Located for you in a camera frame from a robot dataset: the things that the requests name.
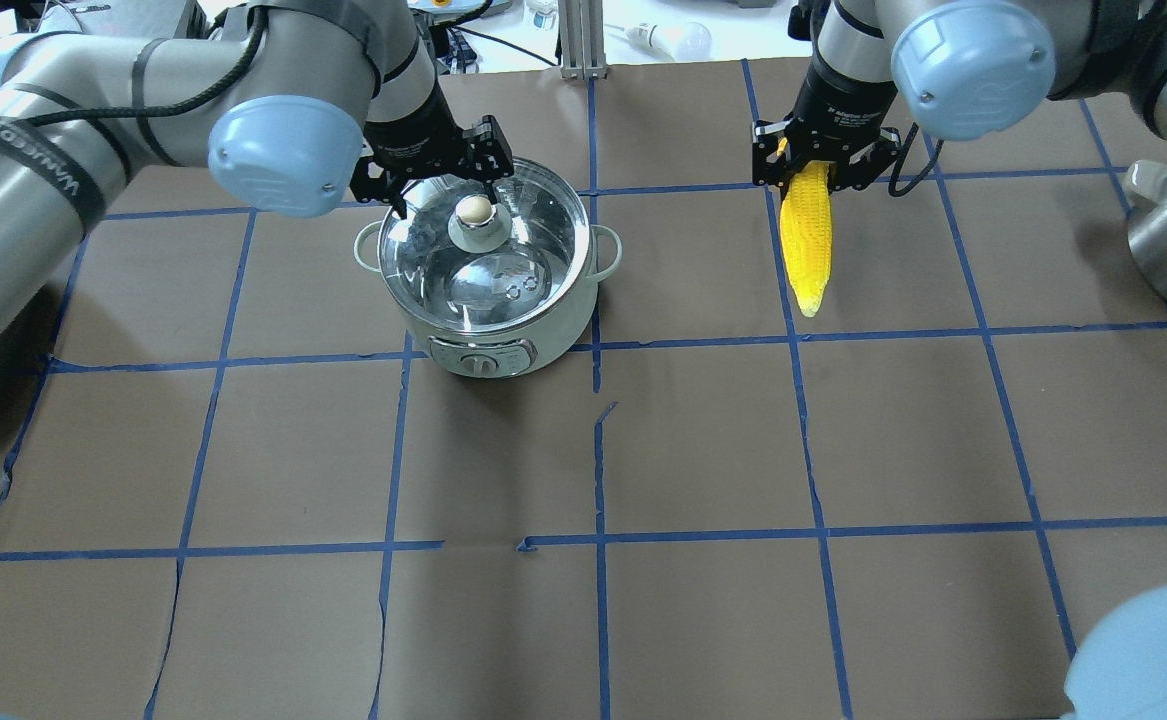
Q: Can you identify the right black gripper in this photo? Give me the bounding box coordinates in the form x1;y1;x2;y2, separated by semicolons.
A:
753;70;902;193

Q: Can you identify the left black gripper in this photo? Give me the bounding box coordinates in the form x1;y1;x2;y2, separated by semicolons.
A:
349;86;515;221

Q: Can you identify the yellow toy corn cob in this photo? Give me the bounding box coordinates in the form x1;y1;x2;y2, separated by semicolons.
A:
778;161;833;319

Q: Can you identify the glass pot lid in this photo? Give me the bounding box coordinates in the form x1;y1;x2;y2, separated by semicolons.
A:
376;158;598;334

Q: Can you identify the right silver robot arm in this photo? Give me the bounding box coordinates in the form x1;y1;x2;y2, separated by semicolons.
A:
755;1;1167;719

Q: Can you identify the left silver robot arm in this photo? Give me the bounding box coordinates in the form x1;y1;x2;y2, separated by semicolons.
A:
0;1;513;336

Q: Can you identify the pale green electric pot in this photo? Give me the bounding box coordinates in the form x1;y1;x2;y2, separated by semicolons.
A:
352;158;626;379

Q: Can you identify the white light bulb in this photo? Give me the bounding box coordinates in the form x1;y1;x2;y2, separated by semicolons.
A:
603;22;714;61

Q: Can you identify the aluminium frame post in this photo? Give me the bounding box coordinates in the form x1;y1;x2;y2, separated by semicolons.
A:
557;0;609;79

